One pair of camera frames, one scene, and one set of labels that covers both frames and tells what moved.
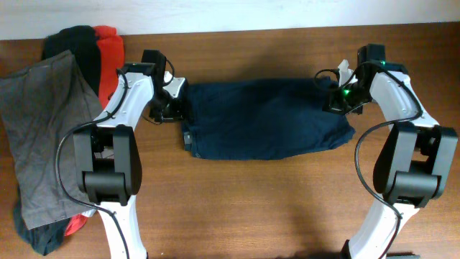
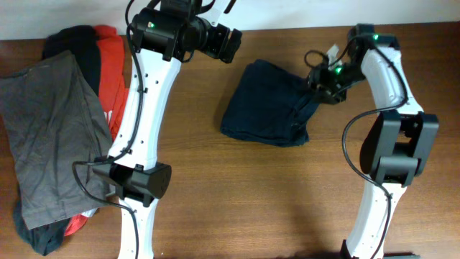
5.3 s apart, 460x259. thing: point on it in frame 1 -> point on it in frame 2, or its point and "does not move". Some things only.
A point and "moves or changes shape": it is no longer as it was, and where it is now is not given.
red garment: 112,59 does not move
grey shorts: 39,103 does not move
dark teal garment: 44,238 does not move
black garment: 82,41 does not move
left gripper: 179,111 -> 217,46
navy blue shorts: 261,119 moves or changes shape
